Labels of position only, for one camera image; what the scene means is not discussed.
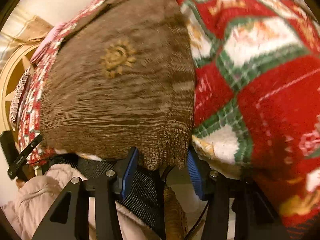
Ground brown knit sweater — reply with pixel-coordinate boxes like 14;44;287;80
40;0;195;170

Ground person's left hand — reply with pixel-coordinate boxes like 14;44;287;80
16;164;35;189

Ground pink padded jacket sleeve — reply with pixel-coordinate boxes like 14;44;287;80
1;164;160;240

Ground striped pillow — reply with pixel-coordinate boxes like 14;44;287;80
9;67;31;126

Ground dark striped trousers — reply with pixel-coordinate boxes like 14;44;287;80
44;153;165;239

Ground cream wooden headboard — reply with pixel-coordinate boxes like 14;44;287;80
1;44;39;143

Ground beige patterned curtain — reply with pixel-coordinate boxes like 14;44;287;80
0;6;53;68

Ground pink pillow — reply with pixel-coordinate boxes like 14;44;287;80
30;22;66;64

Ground red Christmas patchwork blanket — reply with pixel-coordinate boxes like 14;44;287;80
17;0;320;238

